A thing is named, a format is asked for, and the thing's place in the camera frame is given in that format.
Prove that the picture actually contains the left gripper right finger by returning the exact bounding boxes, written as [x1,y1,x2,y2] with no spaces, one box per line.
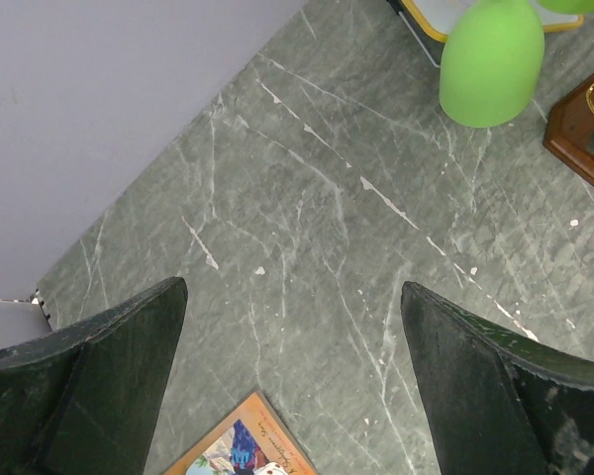
[401,281,594,474]

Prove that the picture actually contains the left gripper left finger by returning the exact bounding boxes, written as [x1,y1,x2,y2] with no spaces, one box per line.
[0,277,188,474]

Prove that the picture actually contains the gold wire glass rack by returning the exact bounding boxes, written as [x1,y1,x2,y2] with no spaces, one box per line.
[544,72,594,187]

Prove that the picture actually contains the green wine glass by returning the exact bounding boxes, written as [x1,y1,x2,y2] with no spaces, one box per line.
[439,1,545,128]
[538,0,594,15]

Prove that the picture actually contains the orange picture card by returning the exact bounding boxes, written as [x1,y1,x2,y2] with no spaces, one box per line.
[164,389,317,475]

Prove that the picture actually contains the gold framed mirror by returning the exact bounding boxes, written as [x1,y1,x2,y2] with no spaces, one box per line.
[388,0,584,68]

